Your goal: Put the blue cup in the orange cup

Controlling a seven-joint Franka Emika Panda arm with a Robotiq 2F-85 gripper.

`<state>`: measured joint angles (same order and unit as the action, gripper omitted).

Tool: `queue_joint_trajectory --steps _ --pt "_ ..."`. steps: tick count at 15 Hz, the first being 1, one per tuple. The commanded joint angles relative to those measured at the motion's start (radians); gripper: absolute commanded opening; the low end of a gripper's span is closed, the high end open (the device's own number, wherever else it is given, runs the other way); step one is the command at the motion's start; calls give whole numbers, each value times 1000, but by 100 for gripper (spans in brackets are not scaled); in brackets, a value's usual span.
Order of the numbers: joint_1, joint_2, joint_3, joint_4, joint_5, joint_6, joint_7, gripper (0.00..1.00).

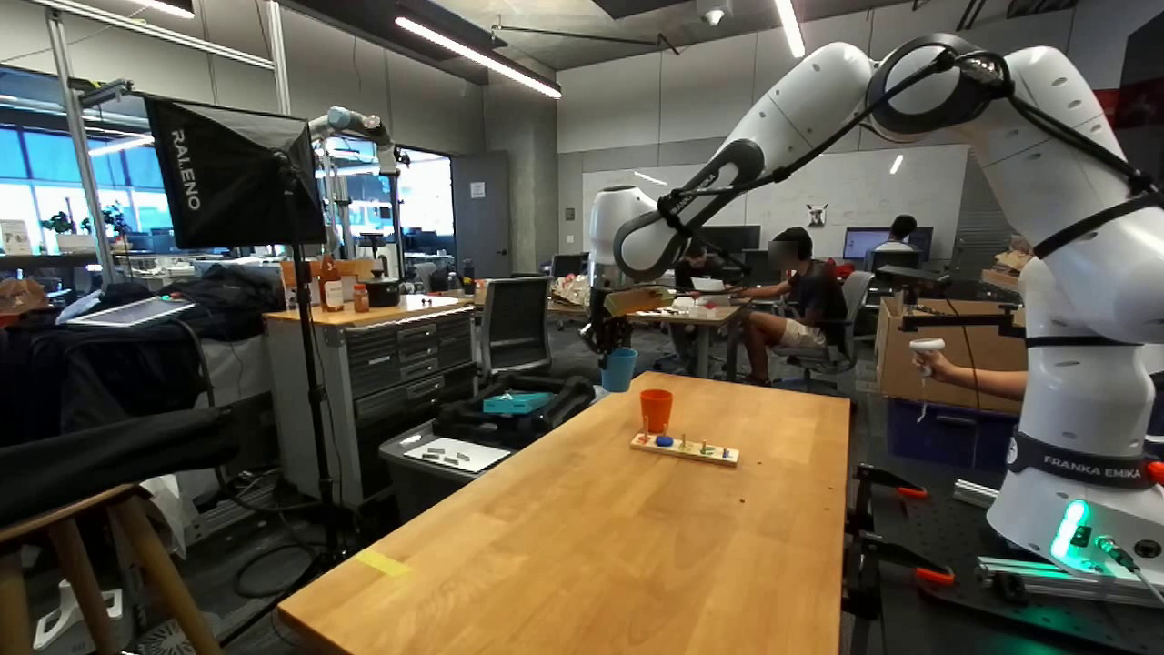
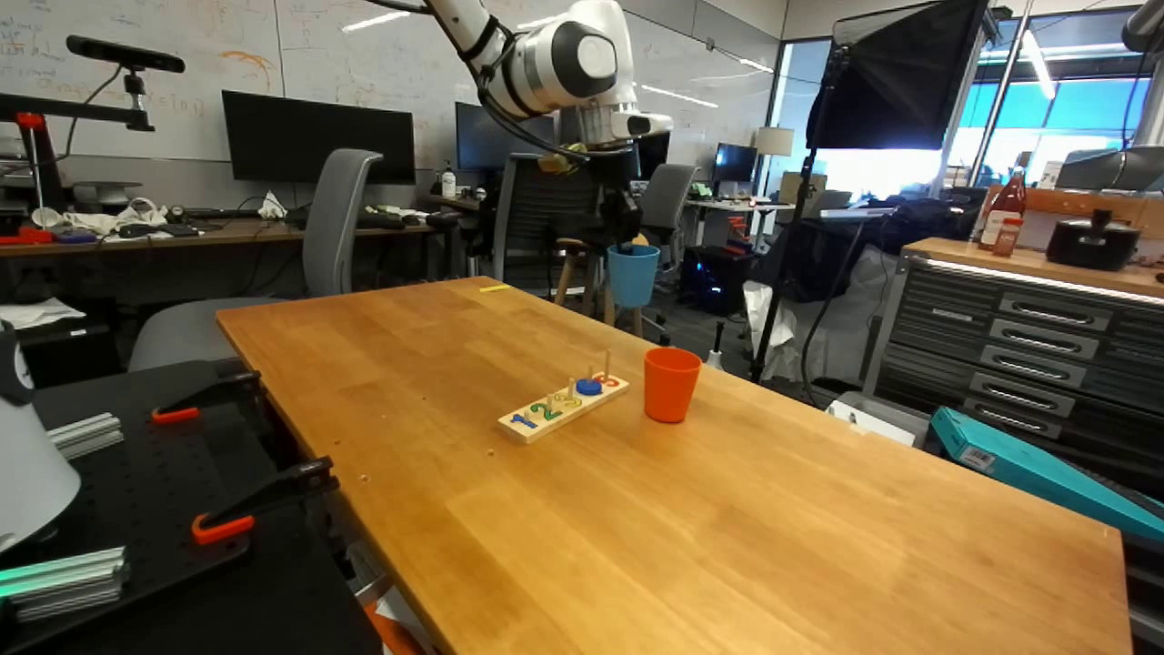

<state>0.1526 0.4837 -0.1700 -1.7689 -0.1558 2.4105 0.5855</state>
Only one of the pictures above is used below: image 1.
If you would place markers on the metal pole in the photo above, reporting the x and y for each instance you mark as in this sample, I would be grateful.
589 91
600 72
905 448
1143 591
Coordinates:
77 158

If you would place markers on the person white shirt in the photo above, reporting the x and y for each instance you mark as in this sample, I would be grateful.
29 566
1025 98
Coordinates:
896 235

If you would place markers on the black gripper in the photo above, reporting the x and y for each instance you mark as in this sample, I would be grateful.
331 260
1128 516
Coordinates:
609 303

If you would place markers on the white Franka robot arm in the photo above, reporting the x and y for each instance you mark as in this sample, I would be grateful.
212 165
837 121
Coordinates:
1092 365

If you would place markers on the person's bare forearm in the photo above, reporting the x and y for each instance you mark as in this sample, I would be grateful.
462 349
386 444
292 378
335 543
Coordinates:
989 378

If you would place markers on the black light stand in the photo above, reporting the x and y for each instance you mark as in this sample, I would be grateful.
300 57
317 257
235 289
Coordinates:
314 375

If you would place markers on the metal base rail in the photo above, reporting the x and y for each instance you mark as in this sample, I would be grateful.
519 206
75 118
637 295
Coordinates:
1041 580

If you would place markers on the orange bottles on cabinet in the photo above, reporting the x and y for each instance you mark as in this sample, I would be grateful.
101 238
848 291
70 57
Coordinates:
340 289

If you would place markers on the black orange clamp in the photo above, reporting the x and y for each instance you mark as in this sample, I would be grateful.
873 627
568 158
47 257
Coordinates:
903 570
891 484

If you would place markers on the black cushion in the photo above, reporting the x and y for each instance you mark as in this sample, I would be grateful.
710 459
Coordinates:
94 455

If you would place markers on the black computer monitor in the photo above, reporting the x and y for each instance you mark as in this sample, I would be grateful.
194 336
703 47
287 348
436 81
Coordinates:
731 240

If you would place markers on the grey hard case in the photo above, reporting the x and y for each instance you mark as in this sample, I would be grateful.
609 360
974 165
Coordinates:
436 459

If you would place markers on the person's hand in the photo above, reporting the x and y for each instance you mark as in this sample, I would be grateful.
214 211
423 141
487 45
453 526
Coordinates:
934 365

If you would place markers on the black softbox light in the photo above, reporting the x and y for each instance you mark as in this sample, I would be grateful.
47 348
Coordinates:
229 184

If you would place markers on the grey door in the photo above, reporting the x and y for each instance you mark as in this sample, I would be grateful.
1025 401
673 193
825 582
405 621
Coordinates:
486 218

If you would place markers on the black open bag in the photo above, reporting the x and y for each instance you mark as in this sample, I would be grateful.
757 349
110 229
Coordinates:
533 414

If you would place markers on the wooden work table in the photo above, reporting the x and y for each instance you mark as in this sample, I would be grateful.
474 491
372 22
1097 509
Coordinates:
693 314

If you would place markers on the long ceiling light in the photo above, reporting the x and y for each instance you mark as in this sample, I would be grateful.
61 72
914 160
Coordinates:
479 59

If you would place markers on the seated person black shirt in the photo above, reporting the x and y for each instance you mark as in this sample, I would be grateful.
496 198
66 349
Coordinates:
805 303

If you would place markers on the orange plastic cup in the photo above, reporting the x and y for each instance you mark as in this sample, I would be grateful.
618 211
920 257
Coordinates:
656 409

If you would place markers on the large cardboard box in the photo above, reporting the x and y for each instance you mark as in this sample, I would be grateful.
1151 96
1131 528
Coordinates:
950 341

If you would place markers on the wooden stool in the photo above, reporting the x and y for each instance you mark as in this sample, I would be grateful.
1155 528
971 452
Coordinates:
110 546

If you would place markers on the blue storage bin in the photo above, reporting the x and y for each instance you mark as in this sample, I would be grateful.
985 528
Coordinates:
950 438

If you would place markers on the pile of dark clothing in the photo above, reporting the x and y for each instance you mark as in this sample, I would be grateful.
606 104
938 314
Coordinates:
146 349

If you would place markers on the teal item in bag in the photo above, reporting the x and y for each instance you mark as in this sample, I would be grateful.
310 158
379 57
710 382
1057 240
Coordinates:
519 404

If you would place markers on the grey tool cabinet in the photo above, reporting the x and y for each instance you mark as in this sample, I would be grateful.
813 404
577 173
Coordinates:
386 375

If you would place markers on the monitor with blue screen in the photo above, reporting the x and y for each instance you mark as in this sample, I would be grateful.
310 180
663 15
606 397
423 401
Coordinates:
863 240

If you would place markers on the yellow tape piece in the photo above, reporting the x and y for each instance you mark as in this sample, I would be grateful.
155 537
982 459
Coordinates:
383 566

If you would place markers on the white handheld controller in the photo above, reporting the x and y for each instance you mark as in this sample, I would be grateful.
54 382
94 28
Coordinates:
924 348

